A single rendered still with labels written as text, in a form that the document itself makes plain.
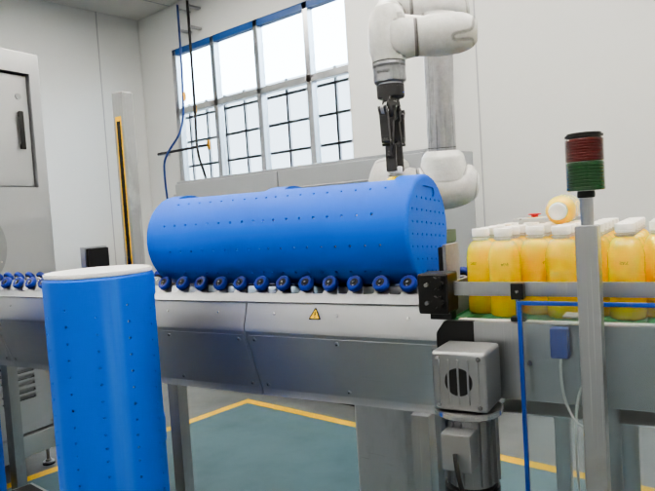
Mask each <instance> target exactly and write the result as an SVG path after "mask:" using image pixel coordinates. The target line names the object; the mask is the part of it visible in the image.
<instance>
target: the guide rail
mask: <svg viewBox="0 0 655 491"><path fill-rule="evenodd" d="M510 283H524V284H525V296H548V297H577V282H455V283H454V287H455V295H466V296H511V290H510ZM602 284H603V297H630V298H655V282H602Z"/></svg>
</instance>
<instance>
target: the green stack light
mask: <svg viewBox="0 0 655 491"><path fill-rule="evenodd" d="M565 167H566V169H565V174H566V176H565V177H566V179H565V180H566V192H575V191H590V190H603V189H606V186H605V184H606V183H605V161H587V162H576V163H568V164H565Z"/></svg>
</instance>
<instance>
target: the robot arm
mask: <svg viewBox="0 0 655 491"><path fill-rule="evenodd" d="M477 42H478V21H477V19H475V17H474V16H472V15H470V9H469V1H468V0H380V1H379V2H378V3H377V4H376V6H375V8H374V9H373V10H372V11H371V13H370V17H369V24H368V49H369V54H370V57H371V60H372V69H373V84H374V85H376V90H377V99H378V100H382V105H381V106H377V109H378V113H379V122H380V132H381V142H382V143H383V144H382V146H385V152H386V158H383V159H379V160H377V161H375V163H374V165H373V167H372V169H371V172H370V175H369V179H368V182H372V181H384V180H387V179H388V178H389V177H390V176H388V175H389V172H388V171H396V170H398V167H403V174H404V175H413V174H426V175H428V176H430V177H431V178H432V179H433V180H434V181H435V183H436V184H437V186H438V188H439V190H440V193H441V196H442V199H443V206H444V209H451V208H459V207H462V206H464V205H467V204H469V203H470V202H471V201H473V200H474V199H475V198H476V197H477V196H478V194H479V188H480V176H479V174H478V172H477V170H476V169H475V168H474V167H473V166H472V165H466V161H465V157H464V154H463V153H462V152H461V151H460V150H459V149H456V132H455V108H454V76H453V55H456V54H460V53H463V52H466V51H468V50H470V49H472V48H473V47H474V46H475V44H476V43H477ZM412 57H424V76H425V96H426V117H427V137H428V152H426V153H425V154H424V155H423V157H422V160H421V168H420V169H415V168H410V167H409V162H408V161H407V160H405V159H404V151H403V146H405V111H404V110H402V109H401V105H400V99H401V98H404V97H405V84H404V82H405V81H406V72H405V60H406V59H408V58H412Z"/></svg>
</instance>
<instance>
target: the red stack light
mask: <svg viewBox="0 0 655 491"><path fill-rule="evenodd" d="M603 143H604V138H603V137H601V136H595V137H582V138H574V139H568V140H566V141H565V142H564V149H565V150H564V152H565V153H564V154H565V155H564V157H565V163H566V164H568V163H576V162H587V161H603V160H604V149H603V148H604V144H603Z"/></svg>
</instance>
